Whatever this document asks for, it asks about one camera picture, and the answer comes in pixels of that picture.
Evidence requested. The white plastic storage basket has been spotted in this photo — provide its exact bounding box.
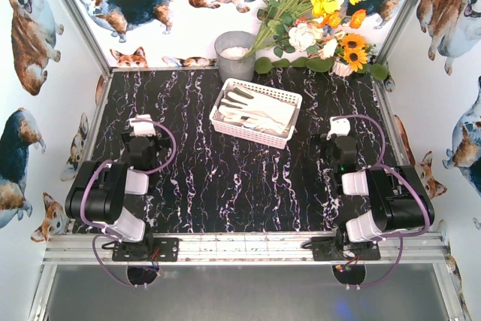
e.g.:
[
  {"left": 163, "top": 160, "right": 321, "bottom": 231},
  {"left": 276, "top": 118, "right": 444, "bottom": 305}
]
[{"left": 209, "top": 78, "right": 302, "bottom": 150}]

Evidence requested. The edge work glove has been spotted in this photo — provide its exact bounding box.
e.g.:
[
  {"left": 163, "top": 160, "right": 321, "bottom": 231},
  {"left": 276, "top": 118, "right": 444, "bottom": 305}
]
[{"left": 220, "top": 85, "right": 296, "bottom": 126}]

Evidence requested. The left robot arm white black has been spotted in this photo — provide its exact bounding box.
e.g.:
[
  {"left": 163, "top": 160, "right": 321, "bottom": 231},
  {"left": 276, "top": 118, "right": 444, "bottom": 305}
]
[{"left": 65, "top": 132, "right": 174, "bottom": 243}]

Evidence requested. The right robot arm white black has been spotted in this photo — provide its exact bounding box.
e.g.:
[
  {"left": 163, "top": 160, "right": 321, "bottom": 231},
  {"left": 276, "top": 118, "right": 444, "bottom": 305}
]
[{"left": 320, "top": 134, "right": 434, "bottom": 244}]

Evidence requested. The artificial flower bouquet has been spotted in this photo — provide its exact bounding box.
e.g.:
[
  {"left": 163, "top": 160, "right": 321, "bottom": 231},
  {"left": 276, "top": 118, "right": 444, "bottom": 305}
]
[{"left": 250, "top": 0, "right": 401, "bottom": 80}]

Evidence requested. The grey metal bucket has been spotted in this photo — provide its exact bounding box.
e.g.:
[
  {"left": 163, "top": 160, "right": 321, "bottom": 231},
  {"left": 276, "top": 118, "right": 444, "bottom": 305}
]
[{"left": 214, "top": 31, "right": 256, "bottom": 83}]

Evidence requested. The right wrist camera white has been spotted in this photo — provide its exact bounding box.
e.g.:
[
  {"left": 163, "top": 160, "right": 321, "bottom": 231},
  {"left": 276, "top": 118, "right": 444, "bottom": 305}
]
[{"left": 326, "top": 116, "right": 351, "bottom": 140}]

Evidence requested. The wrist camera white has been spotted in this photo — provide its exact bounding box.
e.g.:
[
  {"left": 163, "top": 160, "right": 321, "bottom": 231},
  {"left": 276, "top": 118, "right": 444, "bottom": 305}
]
[
  {"left": 129, "top": 114, "right": 156, "bottom": 137},
  {"left": 326, "top": 116, "right": 351, "bottom": 140}
]

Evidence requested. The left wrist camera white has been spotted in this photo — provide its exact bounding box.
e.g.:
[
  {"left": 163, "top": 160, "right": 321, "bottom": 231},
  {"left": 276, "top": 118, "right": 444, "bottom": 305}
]
[{"left": 129, "top": 114, "right": 156, "bottom": 137}]

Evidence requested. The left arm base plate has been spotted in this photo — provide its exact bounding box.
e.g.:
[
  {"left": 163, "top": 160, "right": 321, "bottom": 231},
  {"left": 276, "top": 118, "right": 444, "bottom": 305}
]
[{"left": 101, "top": 238, "right": 180, "bottom": 262}]

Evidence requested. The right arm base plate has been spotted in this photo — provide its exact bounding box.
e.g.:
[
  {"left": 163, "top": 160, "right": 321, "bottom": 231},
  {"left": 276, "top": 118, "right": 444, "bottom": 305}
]
[{"left": 301, "top": 237, "right": 381, "bottom": 262}]

